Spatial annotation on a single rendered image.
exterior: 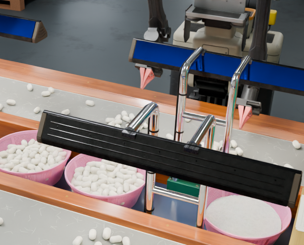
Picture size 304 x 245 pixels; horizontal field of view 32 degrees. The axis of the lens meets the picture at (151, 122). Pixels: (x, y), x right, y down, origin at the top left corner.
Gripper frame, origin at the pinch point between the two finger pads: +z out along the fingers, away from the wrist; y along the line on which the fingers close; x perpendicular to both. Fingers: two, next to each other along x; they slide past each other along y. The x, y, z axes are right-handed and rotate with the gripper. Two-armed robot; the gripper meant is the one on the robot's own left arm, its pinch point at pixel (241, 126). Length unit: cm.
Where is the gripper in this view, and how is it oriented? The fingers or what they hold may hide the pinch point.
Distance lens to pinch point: 190.6
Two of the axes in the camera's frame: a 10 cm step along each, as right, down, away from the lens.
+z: -3.0, 9.1, -3.0
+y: 9.3, 2.1, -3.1
